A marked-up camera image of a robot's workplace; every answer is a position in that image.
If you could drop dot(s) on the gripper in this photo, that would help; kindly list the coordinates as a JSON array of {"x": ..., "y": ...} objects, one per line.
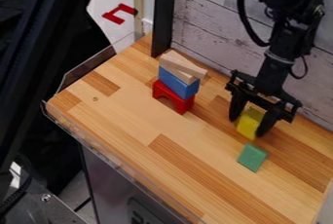
[{"x": 265, "y": 86}]

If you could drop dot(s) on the yellow block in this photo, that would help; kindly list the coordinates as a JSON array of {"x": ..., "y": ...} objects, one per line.
[{"x": 249, "y": 123}]

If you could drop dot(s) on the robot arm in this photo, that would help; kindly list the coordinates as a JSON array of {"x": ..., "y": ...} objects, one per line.
[{"x": 284, "y": 13}]

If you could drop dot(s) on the green block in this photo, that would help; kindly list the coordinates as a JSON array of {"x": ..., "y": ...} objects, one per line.
[{"x": 252, "y": 157}]

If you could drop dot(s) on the blue block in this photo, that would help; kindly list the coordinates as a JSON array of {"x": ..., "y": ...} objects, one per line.
[{"x": 177, "y": 83}]

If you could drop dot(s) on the plain wooden block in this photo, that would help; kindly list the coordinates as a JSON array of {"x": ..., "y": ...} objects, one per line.
[
  {"x": 186, "y": 64},
  {"x": 177, "y": 68}
]

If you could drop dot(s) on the red arch block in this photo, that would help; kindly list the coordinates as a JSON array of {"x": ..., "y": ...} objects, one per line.
[{"x": 171, "y": 97}]

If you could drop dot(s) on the red clamp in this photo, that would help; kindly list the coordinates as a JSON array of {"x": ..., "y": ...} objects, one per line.
[{"x": 118, "y": 13}]

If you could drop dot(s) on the black post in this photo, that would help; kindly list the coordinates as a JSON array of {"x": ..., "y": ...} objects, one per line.
[{"x": 163, "y": 13}]

